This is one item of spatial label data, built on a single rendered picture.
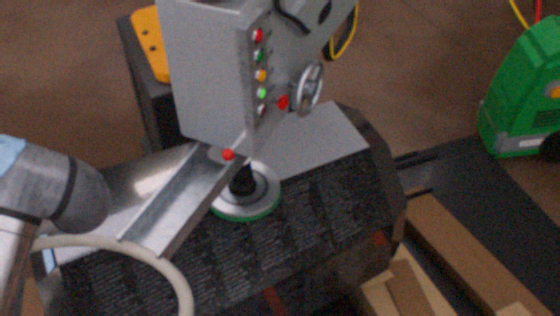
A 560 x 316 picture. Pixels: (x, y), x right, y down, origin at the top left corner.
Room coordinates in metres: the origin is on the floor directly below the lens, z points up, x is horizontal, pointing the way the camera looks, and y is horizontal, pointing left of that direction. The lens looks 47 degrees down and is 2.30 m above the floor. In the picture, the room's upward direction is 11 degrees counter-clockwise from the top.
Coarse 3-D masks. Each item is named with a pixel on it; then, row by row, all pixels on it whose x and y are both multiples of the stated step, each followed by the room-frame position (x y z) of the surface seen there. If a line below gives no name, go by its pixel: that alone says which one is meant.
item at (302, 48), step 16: (288, 0) 1.41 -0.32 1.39; (304, 0) 1.41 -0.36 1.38; (320, 0) 1.47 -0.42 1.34; (336, 0) 1.55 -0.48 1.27; (352, 0) 1.63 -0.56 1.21; (288, 16) 1.28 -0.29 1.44; (304, 16) 1.40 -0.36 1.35; (320, 16) 1.47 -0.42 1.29; (336, 16) 1.55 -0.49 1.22; (288, 32) 1.34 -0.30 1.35; (304, 32) 1.36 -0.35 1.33; (320, 32) 1.47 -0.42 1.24; (288, 48) 1.34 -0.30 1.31; (304, 48) 1.40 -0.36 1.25; (320, 48) 1.48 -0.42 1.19; (288, 64) 1.33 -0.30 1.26; (304, 64) 1.40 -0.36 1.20; (288, 80) 1.33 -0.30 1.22
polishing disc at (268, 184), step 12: (252, 168) 1.37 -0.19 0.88; (264, 168) 1.37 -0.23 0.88; (264, 180) 1.32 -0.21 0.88; (276, 180) 1.31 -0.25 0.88; (228, 192) 1.30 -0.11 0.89; (264, 192) 1.27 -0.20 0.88; (276, 192) 1.26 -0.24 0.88; (216, 204) 1.26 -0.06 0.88; (228, 204) 1.25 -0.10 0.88; (240, 204) 1.25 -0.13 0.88; (252, 204) 1.24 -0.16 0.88; (264, 204) 1.23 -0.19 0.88; (240, 216) 1.21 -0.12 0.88
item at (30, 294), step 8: (32, 280) 1.81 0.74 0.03; (24, 288) 1.77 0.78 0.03; (32, 288) 1.77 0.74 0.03; (24, 296) 1.73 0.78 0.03; (32, 296) 1.72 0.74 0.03; (24, 304) 1.69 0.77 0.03; (32, 304) 1.68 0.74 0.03; (40, 304) 1.67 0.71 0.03; (24, 312) 1.65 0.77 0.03; (32, 312) 1.64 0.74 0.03; (40, 312) 1.63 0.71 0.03
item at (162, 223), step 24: (288, 96) 1.41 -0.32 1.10; (192, 168) 1.23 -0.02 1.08; (216, 168) 1.21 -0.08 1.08; (240, 168) 1.20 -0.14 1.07; (168, 192) 1.15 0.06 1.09; (192, 192) 1.14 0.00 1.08; (216, 192) 1.11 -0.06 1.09; (144, 216) 1.07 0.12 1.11; (168, 216) 1.08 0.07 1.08; (192, 216) 1.03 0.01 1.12; (120, 240) 1.00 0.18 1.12; (144, 240) 1.02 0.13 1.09; (168, 240) 0.97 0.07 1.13
